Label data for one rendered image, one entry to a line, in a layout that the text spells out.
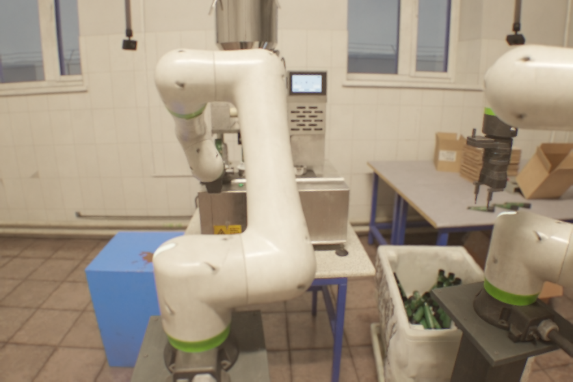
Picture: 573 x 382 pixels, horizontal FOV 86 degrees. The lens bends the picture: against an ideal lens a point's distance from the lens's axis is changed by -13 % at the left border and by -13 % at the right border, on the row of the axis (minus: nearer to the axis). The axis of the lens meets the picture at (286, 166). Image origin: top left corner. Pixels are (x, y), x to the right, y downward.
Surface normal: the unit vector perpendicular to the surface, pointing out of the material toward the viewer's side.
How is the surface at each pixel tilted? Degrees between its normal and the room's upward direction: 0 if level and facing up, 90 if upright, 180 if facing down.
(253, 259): 49
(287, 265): 63
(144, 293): 90
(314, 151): 90
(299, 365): 0
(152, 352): 0
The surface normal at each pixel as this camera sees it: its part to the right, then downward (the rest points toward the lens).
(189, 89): 0.31, 0.62
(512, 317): -0.98, -0.11
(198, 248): 0.07, -0.90
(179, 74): 0.14, 0.11
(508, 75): -0.89, -0.14
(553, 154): 0.04, 0.77
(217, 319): 0.76, 0.17
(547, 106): -0.59, 0.56
